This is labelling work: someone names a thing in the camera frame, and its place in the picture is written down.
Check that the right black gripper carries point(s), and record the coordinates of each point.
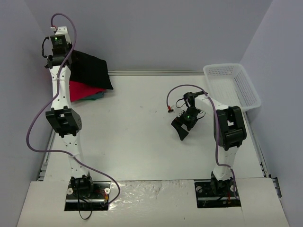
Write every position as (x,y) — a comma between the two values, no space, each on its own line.
(183,122)

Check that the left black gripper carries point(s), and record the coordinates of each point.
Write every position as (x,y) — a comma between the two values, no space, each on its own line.
(49,63)

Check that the black t shirt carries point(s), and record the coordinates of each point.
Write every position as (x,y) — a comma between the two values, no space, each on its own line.
(90,70)

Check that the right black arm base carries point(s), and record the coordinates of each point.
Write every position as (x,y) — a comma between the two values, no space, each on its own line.
(207,199)

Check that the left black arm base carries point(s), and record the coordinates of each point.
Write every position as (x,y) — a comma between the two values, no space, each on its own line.
(96,200)

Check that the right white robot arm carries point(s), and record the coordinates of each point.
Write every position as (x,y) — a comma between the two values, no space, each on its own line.
(229,133)

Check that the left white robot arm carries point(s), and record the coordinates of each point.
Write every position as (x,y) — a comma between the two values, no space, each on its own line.
(62,118)

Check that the folded red t shirt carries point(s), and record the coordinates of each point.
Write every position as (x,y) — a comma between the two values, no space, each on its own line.
(79,91)

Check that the folded teal t shirt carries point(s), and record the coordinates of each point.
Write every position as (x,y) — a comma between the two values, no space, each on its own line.
(95,96)

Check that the white plastic basket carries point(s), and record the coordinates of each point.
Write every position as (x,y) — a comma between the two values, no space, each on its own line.
(230,84)

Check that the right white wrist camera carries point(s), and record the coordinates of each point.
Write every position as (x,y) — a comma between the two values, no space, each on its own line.
(170,109)

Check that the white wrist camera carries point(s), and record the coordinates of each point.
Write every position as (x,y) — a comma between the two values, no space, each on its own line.
(62,30)
(170,109)

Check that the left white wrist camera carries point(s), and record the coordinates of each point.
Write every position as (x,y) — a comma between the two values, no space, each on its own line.
(62,30)

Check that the aluminium table rail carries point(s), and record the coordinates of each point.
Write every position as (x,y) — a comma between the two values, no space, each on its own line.
(155,73)

